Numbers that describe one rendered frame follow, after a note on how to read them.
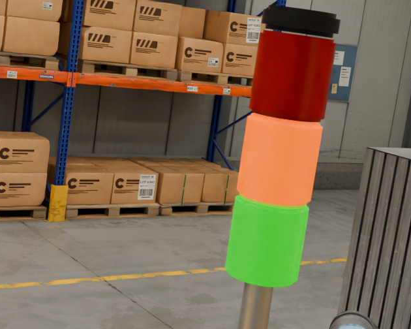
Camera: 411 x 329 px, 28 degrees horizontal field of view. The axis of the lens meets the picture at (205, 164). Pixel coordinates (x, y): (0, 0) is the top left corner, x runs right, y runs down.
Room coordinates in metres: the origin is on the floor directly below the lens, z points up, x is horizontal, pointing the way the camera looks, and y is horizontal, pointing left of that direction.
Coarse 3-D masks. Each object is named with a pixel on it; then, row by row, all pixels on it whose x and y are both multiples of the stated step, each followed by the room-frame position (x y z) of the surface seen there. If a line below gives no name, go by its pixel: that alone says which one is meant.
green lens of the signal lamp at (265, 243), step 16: (240, 208) 0.52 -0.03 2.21; (256, 208) 0.51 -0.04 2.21; (272, 208) 0.51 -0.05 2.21; (288, 208) 0.52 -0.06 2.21; (304, 208) 0.52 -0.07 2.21; (240, 224) 0.52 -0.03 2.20; (256, 224) 0.51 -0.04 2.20; (272, 224) 0.51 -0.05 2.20; (288, 224) 0.51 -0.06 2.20; (304, 224) 0.52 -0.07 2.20; (240, 240) 0.52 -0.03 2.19; (256, 240) 0.51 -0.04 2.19; (272, 240) 0.51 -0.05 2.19; (288, 240) 0.51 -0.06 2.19; (240, 256) 0.52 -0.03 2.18; (256, 256) 0.51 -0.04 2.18; (272, 256) 0.51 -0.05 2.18; (288, 256) 0.51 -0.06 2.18; (240, 272) 0.52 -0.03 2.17; (256, 272) 0.51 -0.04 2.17; (272, 272) 0.51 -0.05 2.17; (288, 272) 0.52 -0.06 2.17
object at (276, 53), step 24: (264, 48) 0.52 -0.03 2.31; (288, 48) 0.51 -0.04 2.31; (312, 48) 0.51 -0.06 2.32; (264, 72) 0.52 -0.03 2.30; (288, 72) 0.51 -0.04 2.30; (312, 72) 0.51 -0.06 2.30; (264, 96) 0.52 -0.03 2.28; (288, 96) 0.51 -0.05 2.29; (312, 96) 0.51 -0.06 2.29; (312, 120) 0.52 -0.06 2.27
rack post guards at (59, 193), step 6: (54, 186) 8.48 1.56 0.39; (60, 186) 8.50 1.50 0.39; (66, 186) 8.54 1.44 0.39; (54, 192) 8.48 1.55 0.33; (60, 192) 8.50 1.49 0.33; (66, 192) 8.55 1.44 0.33; (54, 198) 8.48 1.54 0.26; (60, 198) 8.51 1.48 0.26; (66, 198) 8.56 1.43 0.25; (54, 204) 8.48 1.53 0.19; (60, 204) 8.51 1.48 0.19; (54, 210) 8.48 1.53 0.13; (60, 210) 8.52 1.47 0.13; (48, 216) 8.52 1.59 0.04; (54, 216) 8.48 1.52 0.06; (60, 216) 8.52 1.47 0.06
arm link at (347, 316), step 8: (336, 320) 1.97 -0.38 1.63; (344, 320) 1.94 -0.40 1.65; (352, 320) 1.93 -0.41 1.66; (360, 320) 1.94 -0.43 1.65; (368, 320) 1.98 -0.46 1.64; (336, 328) 1.91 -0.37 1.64; (344, 328) 1.88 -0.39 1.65; (352, 328) 1.87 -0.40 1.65; (360, 328) 1.88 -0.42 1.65; (368, 328) 1.91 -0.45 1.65
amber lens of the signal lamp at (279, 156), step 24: (264, 120) 0.52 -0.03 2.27; (288, 120) 0.53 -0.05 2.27; (264, 144) 0.51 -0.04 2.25; (288, 144) 0.51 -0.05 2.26; (312, 144) 0.52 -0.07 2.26; (240, 168) 0.53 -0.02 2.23; (264, 168) 0.51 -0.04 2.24; (288, 168) 0.51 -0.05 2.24; (312, 168) 0.52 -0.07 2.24; (240, 192) 0.53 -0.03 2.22; (264, 192) 0.51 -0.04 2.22; (288, 192) 0.51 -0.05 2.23
